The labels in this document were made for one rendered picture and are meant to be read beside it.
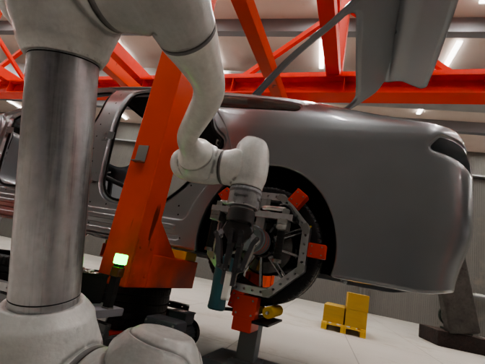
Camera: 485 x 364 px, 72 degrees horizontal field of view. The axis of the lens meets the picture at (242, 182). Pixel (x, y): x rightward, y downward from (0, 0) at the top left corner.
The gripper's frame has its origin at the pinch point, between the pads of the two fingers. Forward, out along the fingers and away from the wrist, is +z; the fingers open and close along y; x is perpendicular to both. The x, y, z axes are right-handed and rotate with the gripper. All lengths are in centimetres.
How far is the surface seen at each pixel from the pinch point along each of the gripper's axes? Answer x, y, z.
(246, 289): 90, -13, 0
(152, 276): 72, -57, 3
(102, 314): 34, -55, 19
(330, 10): 173, 3, -267
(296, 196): 86, 5, -51
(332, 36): 210, 6, -268
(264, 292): 89, -4, 0
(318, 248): 86, 20, -25
